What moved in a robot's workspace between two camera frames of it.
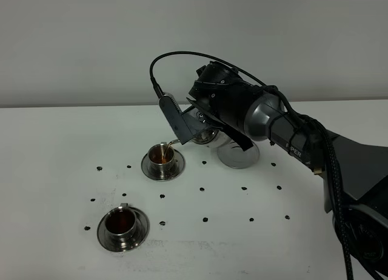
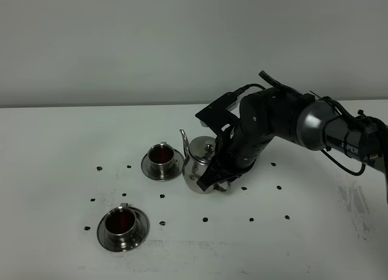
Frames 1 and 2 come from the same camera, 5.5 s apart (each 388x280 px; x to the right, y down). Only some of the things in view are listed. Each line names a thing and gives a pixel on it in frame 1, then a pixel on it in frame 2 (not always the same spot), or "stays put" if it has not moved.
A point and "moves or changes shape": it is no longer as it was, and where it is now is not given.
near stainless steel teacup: [120, 226] stays put
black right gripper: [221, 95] -> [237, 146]
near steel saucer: [143, 225] stays put
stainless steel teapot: [214, 137] moves or changes shape
